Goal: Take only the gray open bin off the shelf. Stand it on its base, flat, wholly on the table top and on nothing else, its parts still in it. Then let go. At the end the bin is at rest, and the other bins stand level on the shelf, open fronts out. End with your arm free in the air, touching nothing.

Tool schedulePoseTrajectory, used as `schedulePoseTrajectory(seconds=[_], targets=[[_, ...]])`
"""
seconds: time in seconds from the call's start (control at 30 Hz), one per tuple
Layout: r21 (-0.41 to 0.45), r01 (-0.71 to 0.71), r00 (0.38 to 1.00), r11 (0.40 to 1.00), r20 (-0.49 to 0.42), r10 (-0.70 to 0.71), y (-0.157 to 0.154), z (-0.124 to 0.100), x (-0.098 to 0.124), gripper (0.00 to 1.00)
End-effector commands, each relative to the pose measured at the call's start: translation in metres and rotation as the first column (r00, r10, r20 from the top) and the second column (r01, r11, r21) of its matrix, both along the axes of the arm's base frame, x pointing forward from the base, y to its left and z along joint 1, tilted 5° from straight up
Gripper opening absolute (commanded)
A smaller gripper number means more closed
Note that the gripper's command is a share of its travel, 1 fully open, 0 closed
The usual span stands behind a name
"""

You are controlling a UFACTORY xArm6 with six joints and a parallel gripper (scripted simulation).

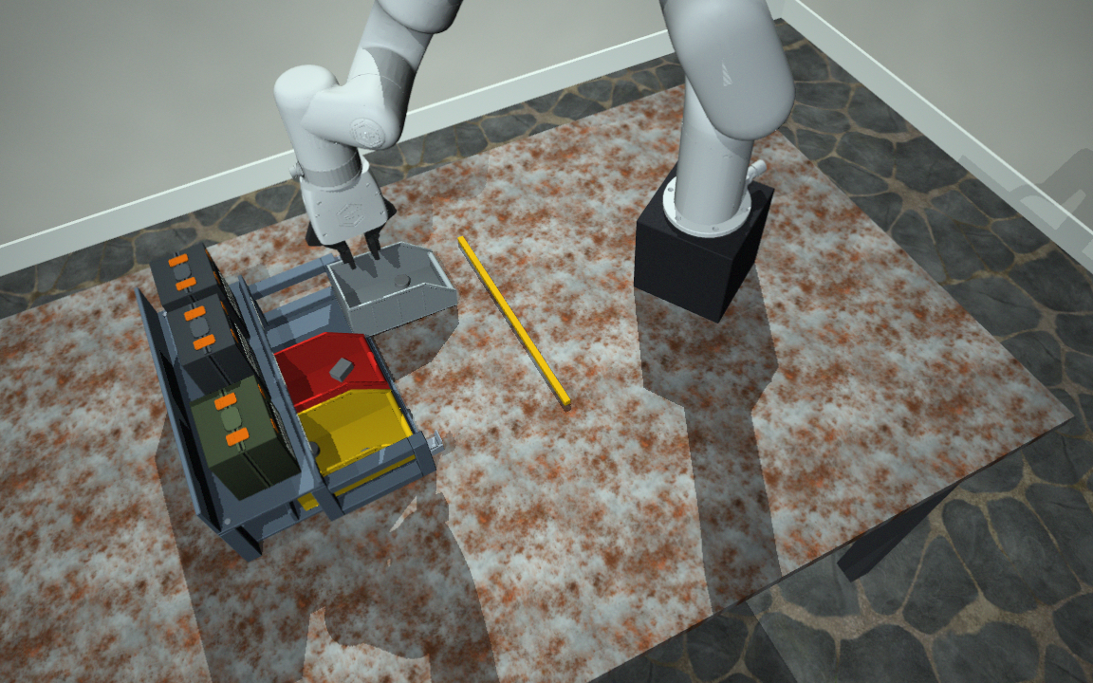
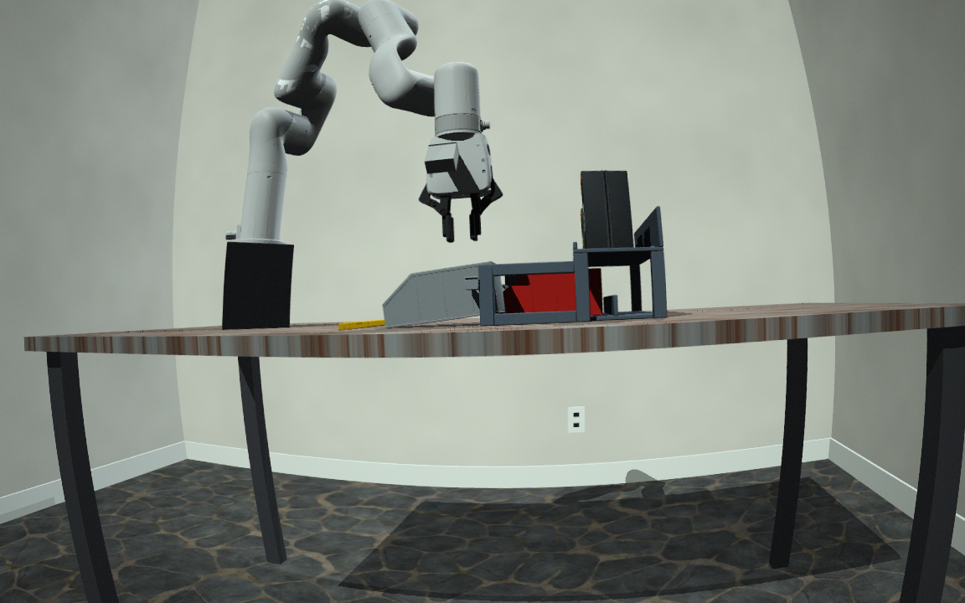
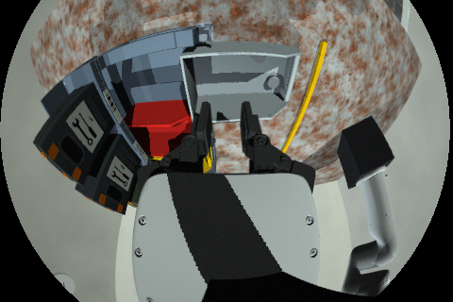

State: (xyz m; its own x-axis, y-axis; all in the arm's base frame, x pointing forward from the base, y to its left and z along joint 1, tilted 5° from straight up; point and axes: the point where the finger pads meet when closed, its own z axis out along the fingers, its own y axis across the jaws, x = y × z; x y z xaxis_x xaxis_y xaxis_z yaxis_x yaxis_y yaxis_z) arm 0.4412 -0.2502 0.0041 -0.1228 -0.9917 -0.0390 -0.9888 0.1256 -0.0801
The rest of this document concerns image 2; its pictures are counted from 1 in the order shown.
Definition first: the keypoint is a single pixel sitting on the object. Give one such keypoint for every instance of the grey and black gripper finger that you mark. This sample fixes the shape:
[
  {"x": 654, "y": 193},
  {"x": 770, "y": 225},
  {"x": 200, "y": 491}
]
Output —
[
  {"x": 444, "y": 209},
  {"x": 479, "y": 205}
]

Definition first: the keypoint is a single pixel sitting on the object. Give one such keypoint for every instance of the grey metal bin rack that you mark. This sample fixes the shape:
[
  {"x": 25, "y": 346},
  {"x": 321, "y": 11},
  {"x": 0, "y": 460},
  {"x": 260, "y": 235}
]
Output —
[{"x": 648, "y": 245}]

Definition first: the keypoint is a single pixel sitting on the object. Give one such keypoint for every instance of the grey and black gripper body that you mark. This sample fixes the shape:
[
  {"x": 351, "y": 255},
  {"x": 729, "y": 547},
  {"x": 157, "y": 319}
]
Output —
[{"x": 469, "y": 176}]

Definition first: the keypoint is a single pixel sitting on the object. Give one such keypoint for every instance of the red open bin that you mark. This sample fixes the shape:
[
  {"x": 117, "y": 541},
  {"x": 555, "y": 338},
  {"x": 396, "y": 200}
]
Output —
[{"x": 551, "y": 293}]

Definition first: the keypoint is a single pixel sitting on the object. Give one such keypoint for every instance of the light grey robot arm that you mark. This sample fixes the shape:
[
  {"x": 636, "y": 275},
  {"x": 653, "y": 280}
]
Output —
[{"x": 390, "y": 31}]

